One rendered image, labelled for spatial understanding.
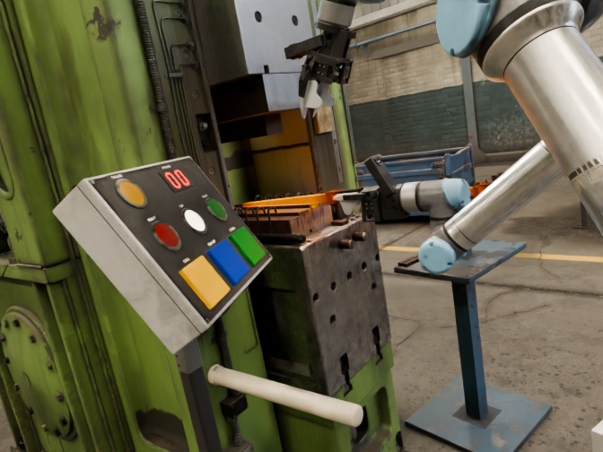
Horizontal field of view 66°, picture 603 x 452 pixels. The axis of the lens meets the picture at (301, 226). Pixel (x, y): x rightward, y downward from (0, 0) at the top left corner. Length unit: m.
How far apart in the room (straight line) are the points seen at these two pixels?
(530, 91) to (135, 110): 0.85
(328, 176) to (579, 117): 1.21
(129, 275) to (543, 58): 0.60
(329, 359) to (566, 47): 1.02
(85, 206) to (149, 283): 0.14
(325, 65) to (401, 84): 8.72
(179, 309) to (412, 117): 9.13
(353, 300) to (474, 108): 7.86
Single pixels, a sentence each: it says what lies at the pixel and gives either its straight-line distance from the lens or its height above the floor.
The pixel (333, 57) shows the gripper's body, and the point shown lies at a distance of 1.08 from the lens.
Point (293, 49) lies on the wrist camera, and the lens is 1.14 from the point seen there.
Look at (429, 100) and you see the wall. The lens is 9.51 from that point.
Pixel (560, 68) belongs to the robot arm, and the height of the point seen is 1.23.
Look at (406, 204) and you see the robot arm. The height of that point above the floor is 0.99.
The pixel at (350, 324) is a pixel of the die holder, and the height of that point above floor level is 0.63.
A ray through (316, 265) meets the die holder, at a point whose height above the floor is 0.85.
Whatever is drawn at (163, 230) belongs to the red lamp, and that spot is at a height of 1.10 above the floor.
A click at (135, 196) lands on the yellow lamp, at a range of 0.77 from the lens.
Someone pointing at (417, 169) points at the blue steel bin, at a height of 0.58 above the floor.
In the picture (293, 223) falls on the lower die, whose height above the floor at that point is 0.96.
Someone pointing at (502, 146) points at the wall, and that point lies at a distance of 9.04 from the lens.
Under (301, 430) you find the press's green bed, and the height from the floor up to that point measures 0.32.
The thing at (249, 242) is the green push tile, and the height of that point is 1.01.
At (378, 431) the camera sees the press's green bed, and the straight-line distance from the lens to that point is 1.78.
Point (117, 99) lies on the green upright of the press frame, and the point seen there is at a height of 1.35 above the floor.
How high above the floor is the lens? 1.22
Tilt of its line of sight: 12 degrees down
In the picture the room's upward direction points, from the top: 10 degrees counter-clockwise
